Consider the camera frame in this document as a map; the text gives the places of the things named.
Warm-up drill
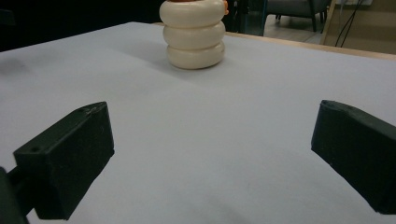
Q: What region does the light wooden cabinet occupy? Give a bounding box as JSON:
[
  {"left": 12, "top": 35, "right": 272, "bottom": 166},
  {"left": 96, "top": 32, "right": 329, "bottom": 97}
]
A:
[{"left": 320, "top": 0, "right": 396, "bottom": 56}]

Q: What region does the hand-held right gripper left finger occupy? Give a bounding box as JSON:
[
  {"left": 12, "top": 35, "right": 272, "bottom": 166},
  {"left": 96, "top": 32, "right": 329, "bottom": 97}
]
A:
[{"left": 12, "top": 101, "right": 116, "bottom": 221}]

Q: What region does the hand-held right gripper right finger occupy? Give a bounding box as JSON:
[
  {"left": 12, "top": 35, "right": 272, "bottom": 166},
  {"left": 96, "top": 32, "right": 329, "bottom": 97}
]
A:
[{"left": 310, "top": 99, "right": 396, "bottom": 216}]

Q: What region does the dark metal frame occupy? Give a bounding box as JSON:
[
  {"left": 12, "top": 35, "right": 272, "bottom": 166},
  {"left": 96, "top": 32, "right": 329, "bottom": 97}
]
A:
[{"left": 239, "top": 0, "right": 269, "bottom": 37}]

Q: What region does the white table sheet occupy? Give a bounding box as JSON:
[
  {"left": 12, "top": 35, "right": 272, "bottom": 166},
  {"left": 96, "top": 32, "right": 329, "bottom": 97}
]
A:
[{"left": 0, "top": 21, "right": 396, "bottom": 224}]

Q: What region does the black hanging cable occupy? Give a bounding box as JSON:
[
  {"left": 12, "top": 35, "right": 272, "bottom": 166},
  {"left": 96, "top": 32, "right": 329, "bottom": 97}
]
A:
[{"left": 334, "top": 0, "right": 366, "bottom": 49}]

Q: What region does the grey armchair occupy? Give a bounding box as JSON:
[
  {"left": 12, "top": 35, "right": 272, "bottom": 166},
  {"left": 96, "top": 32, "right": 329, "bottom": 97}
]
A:
[{"left": 266, "top": 0, "right": 332, "bottom": 33}]

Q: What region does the cream ridged cup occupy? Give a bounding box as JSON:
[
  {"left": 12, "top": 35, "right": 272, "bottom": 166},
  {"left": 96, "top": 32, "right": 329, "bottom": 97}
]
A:
[{"left": 159, "top": 0, "right": 227, "bottom": 70}]

